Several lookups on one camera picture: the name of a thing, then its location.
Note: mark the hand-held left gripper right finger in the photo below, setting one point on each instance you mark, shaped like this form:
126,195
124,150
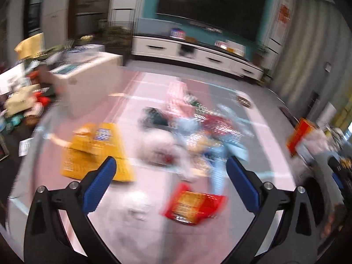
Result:
243,183

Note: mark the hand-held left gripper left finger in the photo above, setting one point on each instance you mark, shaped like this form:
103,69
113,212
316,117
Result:
100,181

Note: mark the yellow cardboard box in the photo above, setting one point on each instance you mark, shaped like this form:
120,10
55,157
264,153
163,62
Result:
90,148

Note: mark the red snack packet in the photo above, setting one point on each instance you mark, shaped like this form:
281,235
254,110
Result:
192,203

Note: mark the translucent white plastic bag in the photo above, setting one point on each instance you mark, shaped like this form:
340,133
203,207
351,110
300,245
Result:
313,140

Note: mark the light blue plastic bag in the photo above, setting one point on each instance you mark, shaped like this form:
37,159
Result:
228,150

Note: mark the red glossy packet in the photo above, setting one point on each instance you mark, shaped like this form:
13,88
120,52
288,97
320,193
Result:
220,125

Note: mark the orange red box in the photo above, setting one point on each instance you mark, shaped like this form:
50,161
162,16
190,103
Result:
301,136

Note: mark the pink grey patterned mat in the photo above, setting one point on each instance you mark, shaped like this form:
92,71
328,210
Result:
154,239

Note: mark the person's grey trouser leg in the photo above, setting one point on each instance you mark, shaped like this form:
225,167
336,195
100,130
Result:
321,162

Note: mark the round dark dish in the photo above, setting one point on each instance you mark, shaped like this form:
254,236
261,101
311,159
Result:
244,101

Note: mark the white paper tag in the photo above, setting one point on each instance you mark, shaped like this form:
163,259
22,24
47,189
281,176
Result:
25,147

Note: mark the dark green packet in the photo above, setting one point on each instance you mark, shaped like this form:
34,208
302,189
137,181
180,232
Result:
155,117

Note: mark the brown round ball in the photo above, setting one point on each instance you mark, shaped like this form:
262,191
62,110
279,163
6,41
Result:
31,120

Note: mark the person's bare foot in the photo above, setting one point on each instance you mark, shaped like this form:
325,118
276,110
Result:
328,227

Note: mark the green plastic bottle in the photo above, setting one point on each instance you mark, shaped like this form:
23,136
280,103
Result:
194,100

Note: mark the white storage box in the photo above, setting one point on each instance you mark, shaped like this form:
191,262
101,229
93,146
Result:
88,85

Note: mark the dark printed cloth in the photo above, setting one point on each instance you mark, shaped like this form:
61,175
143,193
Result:
342,170

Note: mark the red toy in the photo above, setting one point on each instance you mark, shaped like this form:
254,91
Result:
41,100

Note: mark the pink plastic bag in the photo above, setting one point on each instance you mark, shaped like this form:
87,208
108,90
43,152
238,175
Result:
178,99

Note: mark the cream plush toy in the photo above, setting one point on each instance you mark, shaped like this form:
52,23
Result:
20,100

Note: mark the small green potted plant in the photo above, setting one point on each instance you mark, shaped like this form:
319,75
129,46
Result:
261,53

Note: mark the clear plastic containers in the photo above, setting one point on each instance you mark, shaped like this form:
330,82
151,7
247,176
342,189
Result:
77,51

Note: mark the colourful boxes on cabinet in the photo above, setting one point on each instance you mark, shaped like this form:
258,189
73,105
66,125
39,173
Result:
231,47

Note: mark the tall green potted plant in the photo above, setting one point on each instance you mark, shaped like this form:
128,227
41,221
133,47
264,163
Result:
115,38

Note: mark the grey curtain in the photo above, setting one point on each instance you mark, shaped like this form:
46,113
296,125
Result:
310,55

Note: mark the white television cabinet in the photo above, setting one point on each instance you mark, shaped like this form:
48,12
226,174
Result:
159,48

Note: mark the yellow cloth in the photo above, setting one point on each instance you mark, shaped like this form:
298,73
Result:
30,45

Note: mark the blue boxes on cabinet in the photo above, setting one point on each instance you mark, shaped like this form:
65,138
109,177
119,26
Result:
177,33

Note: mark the large black television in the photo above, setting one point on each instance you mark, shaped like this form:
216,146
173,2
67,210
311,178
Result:
209,5

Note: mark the red wall decoration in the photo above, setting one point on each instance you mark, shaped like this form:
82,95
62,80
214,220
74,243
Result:
284,13

